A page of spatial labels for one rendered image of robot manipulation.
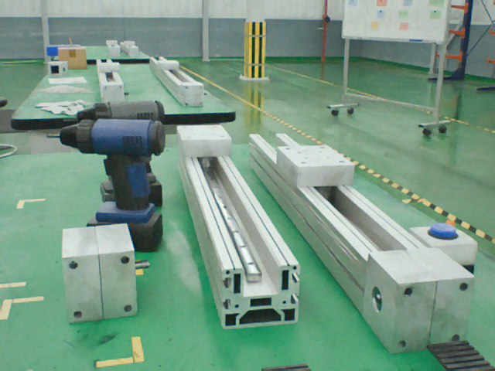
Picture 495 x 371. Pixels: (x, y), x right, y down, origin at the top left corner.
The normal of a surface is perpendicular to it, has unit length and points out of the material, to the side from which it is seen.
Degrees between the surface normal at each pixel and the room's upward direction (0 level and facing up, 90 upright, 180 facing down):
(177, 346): 0
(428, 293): 90
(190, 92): 90
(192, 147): 90
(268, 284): 0
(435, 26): 90
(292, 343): 0
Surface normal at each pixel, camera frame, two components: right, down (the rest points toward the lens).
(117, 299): 0.29, 0.29
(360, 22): -0.82, 0.16
